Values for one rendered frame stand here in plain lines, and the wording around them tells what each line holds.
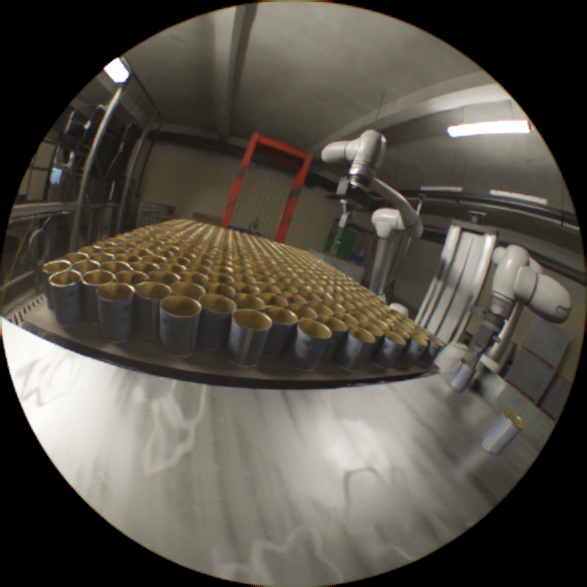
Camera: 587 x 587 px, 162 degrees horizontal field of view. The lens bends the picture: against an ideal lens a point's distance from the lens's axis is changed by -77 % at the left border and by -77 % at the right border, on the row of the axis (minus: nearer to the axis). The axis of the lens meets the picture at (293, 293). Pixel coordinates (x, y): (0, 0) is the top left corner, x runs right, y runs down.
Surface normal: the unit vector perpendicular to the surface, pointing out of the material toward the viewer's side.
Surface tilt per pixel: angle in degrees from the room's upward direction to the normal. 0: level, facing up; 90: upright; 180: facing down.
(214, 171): 90
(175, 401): 0
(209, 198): 90
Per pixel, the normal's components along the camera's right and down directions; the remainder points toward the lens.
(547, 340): -0.88, -0.21
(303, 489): 0.31, -0.91
